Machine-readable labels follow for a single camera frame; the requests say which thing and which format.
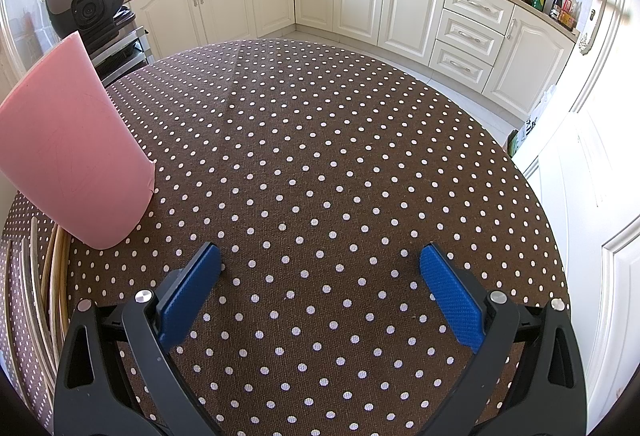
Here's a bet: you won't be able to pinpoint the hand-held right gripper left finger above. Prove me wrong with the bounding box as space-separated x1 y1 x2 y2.
52 242 222 436

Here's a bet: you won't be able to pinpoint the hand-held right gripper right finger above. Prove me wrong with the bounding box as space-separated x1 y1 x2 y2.
415 243 587 436

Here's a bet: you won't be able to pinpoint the bunch of wooden chopsticks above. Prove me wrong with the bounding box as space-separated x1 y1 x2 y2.
2 216 73 397

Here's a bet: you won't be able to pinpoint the pink cup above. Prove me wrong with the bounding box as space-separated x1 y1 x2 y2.
0 30 157 250

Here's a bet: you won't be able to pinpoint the white door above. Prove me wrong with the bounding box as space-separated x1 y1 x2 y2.
515 0 640 422

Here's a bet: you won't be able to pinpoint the green and white cardboard box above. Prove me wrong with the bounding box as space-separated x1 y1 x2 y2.
506 86 557 157

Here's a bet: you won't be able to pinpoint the round polka-dot table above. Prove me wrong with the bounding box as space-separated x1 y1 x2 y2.
0 38 571 436

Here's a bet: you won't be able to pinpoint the red labelled bottle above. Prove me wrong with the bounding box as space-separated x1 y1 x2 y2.
560 0 579 30

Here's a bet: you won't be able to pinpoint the cream lower kitchen cabinets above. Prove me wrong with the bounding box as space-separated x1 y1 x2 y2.
122 0 578 121

